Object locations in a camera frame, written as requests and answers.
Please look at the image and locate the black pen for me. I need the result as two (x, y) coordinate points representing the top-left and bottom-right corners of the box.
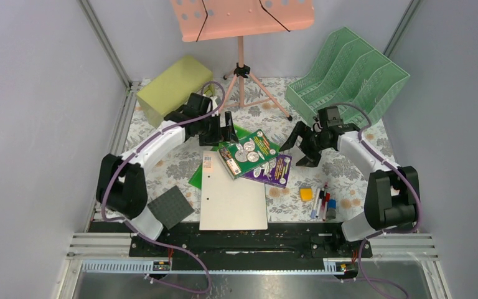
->
(315, 189), (325, 219)

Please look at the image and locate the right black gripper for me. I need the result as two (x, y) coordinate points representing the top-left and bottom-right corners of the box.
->
(279, 120), (331, 168)

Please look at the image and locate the green transparent folder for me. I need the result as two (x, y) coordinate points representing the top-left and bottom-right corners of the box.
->
(188, 123), (281, 191)

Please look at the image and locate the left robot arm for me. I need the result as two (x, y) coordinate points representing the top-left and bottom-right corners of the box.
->
(96, 93), (238, 256)

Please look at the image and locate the yellow-green drawer cabinet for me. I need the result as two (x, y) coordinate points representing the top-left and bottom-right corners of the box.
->
(136, 55), (213, 128)

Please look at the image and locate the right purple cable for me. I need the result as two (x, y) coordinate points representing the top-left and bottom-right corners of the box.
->
(326, 102), (423, 299)

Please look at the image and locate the pink music stand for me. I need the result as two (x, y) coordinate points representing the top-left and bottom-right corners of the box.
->
(171, 1), (314, 121)

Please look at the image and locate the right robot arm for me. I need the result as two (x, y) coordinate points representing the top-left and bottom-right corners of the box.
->
(280, 103), (422, 257)

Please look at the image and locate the purple cable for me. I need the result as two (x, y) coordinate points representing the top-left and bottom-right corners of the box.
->
(100, 80), (227, 295)
(326, 102), (423, 299)

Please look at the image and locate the yellow eraser block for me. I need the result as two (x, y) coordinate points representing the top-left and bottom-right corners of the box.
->
(299, 187), (314, 202)

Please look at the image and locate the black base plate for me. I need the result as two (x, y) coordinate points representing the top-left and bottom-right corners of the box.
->
(88, 221), (415, 272)

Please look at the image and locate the blue white marker pen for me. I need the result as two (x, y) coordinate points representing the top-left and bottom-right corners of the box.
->
(310, 187), (321, 219)

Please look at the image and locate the green file organizer rack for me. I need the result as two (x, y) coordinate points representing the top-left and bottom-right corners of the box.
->
(285, 27), (410, 127)

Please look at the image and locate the dark grey studded plate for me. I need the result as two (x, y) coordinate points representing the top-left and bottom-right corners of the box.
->
(148, 186), (194, 230)

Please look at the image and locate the grey cable duct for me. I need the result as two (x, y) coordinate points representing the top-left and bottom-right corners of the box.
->
(81, 259), (359, 276)

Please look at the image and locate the floral tablecloth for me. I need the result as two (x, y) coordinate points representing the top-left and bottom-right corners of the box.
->
(124, 77), (395, 222)

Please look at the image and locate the green puzzle book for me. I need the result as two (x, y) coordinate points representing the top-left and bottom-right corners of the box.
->
(218, 129), (280, 179)

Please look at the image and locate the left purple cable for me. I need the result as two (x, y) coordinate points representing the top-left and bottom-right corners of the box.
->
(100, 80), (227, 295)

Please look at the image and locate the purple puzzle book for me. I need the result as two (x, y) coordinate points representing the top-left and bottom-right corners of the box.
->
(242, 154), (293, 188)

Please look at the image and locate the red marker pen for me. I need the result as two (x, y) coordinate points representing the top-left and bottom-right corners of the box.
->
(321, 183), (330, 221)

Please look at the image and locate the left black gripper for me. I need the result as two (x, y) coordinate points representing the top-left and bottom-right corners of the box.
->
(199, 112), (238, 147)

